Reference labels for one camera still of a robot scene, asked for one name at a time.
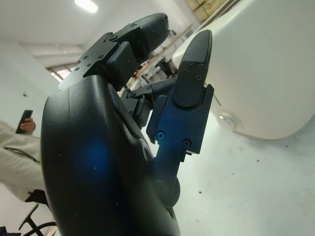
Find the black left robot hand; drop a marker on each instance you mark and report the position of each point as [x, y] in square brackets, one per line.
[98, 159]

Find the cream white toaster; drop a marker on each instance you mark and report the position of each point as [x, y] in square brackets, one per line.
[265, 68]

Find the clear toaster knob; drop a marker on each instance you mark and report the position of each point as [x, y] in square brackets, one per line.
[227, 119]

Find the person in beige jacket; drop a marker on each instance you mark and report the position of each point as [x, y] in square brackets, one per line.
[14, 152]

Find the black smartphone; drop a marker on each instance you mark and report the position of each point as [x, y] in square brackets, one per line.
[23, 120]

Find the black metal chair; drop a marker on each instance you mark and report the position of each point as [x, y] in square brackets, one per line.
[34, 218]

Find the barred window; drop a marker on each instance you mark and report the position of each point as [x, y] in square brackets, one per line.
[61, 72]

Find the large wooden crate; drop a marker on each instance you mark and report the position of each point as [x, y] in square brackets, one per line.
[204, 7]

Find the small black wall hook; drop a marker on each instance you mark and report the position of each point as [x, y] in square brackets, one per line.
[24, 93]

